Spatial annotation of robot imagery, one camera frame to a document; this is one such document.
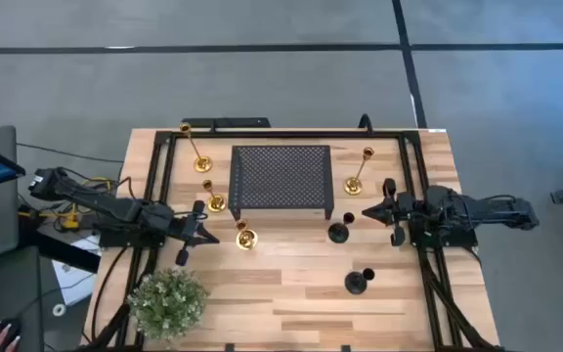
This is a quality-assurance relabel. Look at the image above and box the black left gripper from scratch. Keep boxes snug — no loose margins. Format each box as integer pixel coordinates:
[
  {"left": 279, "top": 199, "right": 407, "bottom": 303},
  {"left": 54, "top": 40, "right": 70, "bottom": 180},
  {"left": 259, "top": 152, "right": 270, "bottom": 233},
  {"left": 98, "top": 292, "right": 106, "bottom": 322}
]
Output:
[{"left": 172, "top": 199, "right": 221, "bottom": 268}]

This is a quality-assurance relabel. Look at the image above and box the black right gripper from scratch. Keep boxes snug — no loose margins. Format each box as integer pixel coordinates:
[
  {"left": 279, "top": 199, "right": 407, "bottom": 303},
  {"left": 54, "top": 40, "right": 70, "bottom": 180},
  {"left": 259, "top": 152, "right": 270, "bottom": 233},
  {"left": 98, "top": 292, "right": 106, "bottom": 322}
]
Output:
[{"left": 362, "top": 179, "right": 417, "bottom": 247}]

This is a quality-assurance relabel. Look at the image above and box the tall gold candlestick holder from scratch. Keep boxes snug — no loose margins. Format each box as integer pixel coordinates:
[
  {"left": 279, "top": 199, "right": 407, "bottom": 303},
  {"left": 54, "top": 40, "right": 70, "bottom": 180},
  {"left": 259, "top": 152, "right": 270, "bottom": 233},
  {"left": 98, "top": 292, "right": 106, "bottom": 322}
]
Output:
[
  {"left": 343, "top": 146, "right": 376, "bottom": 197},
  {"left": 179, "top": 121, "right": 214, "bottom": 174}
]

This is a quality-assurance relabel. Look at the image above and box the black candlestick holder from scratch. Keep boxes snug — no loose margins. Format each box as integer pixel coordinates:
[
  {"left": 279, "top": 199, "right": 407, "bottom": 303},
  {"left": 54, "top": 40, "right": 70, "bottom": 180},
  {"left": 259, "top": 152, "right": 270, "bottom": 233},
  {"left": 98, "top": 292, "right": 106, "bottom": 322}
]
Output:
[
  {"left": 343, "top": 267, "right": 376, "bottom": 296},
  {"left": 327, "top": 211, "right": 356, "bottom": 244}
]

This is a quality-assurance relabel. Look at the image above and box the short gold candlestick holder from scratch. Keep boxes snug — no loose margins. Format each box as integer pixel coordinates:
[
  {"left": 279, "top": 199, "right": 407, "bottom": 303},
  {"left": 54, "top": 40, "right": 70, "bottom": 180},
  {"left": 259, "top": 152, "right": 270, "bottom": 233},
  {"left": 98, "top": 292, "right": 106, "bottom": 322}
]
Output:
[
  {"left": 201, "top": 178, "right": 228, "bottom": 213},
  {"left": 235, "top": 219, "right": 259, "bottom": 251}
]

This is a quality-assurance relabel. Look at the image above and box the artificial green potted plant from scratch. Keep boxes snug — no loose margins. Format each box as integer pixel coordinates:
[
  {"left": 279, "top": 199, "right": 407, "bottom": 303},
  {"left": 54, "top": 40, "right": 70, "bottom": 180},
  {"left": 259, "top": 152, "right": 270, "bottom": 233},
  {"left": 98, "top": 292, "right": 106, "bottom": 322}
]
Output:
[{"left": 126, "top": 267, "right": 211, "bottom": 343}]

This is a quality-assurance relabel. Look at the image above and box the black perforated metal shelf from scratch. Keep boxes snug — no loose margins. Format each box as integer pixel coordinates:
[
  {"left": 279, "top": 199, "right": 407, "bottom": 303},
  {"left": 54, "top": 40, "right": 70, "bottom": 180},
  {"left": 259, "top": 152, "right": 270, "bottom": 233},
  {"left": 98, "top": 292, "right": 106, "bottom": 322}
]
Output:
[{"left": 227, "top": 145, "right": 335, "bottom": 221}]

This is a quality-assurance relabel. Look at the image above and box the yellow power plug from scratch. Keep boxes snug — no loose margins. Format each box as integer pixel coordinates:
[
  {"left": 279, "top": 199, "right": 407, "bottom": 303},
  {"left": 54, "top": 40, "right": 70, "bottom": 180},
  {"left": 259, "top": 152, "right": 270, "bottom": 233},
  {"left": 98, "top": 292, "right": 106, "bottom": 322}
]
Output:
[{"left": 61, "top": 202, "right": 81, "bottom": 231}]

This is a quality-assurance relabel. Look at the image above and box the white paper sheet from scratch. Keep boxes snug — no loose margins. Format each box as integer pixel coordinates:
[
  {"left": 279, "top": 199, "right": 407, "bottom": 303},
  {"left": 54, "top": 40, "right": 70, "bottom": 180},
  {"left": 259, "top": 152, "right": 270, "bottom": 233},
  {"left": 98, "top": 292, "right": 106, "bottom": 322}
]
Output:
[{"left": 50, "top": 234, "right": 102, "bottom": 307}]

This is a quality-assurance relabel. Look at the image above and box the dark grey desk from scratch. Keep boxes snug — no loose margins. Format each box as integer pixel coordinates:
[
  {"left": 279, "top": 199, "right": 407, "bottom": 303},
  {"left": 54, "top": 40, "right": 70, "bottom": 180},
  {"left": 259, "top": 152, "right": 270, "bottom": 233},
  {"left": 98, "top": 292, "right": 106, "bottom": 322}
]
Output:
[{"left": 0, "top": 245, "right": 44, "bottom": 352}]

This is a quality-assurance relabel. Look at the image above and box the black computer mouse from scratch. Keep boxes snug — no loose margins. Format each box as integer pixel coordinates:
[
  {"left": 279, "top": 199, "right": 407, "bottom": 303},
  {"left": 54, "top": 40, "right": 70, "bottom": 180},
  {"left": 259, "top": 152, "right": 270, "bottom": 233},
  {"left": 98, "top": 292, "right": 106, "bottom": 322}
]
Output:
[{"left": 0, "top": 317, "right": 22, "bottom": 346}]

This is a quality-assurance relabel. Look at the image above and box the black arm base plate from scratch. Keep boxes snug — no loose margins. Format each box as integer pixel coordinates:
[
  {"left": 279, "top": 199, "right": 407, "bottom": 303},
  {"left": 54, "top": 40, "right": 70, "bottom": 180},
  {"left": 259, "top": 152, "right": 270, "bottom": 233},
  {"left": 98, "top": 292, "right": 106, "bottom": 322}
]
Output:
[
  {"left": 98, "top": 209, "right": 170, "bottom": 248},
  {"left": 407, "top": 209, "right": 478, "bottom": 248}
]

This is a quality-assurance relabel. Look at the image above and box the thick black cable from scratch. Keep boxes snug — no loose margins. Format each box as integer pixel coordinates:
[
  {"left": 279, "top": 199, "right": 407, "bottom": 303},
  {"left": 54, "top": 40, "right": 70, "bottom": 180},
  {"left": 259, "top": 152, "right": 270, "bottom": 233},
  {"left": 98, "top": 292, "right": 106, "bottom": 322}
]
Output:
[{"left": 89, "top": 246, "right": 131, "bottom": 343}]

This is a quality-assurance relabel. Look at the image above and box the yellow cable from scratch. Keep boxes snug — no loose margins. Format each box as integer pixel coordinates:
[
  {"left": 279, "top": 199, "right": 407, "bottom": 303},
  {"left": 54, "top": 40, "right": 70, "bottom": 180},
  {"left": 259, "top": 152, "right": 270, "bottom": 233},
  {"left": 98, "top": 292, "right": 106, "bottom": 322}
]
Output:
[{"left": 80, "top": 176, "right": 117, "bottom": 195}]

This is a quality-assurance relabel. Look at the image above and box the black mount bracket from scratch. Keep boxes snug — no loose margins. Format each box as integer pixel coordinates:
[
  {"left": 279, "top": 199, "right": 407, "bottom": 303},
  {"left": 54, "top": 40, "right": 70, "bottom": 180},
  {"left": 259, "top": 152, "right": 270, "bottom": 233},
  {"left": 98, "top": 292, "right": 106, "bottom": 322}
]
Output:
[{"left": 182, "top": 116, "right": 272, "bottom": 131}]

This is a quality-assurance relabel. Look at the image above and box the thin black floor cable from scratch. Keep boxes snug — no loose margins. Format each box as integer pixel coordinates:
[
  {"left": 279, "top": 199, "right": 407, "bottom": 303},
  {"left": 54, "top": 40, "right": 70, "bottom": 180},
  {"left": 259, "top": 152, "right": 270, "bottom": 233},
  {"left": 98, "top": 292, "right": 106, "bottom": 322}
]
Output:
[{"left": 16, "top": 142, "right": 125, "bottom": 165}]

